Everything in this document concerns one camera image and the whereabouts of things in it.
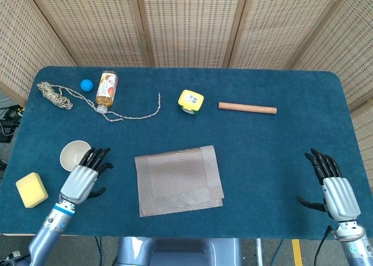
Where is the cream ceramic bowl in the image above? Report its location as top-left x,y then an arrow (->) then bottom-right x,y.
59,140 -> 93,173

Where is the blue carpet table cover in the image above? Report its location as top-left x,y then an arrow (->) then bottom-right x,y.
0,66 -> 373,240

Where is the white table leg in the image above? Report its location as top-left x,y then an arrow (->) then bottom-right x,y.
255,238 -> 264,266

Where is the yellow sponge block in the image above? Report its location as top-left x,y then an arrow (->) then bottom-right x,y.
15,171 -> 49,209

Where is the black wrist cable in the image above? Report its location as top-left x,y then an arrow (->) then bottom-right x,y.
314,225 -> 335,266

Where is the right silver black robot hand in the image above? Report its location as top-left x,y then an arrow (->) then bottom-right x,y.
296,148 -> 361,222

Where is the blue cable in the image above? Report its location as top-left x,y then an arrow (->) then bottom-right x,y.
94,236 -> 103,266
272,239 -> 285,266

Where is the wooden rolling pin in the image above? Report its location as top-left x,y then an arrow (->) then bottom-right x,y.
218,101 -> 278,115

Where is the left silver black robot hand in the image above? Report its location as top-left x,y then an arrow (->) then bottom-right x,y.
59,148 -> 115,206

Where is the beige woven placemat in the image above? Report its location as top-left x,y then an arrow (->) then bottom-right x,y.
134,145 -> 225,218

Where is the blue grey robot torso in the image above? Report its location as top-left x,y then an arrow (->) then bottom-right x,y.
112,236 -> 242,266

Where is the woven bamboo folding screen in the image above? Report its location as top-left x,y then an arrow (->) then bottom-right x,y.
0,0 -> 373,188

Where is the yellow tape measure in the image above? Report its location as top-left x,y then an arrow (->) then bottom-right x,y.
178,89 -> 205,116

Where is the juice bottle with fruit label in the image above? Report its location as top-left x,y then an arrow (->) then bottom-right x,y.
95,70 -> 119,114

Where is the yellow floor tape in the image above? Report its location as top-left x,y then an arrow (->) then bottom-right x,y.
292,239 -> 303,266

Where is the black floor equipment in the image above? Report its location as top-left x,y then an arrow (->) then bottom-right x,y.
0,104 -> 24,143

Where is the braided beige rope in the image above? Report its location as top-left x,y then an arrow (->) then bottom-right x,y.
36,81 -> 161,123

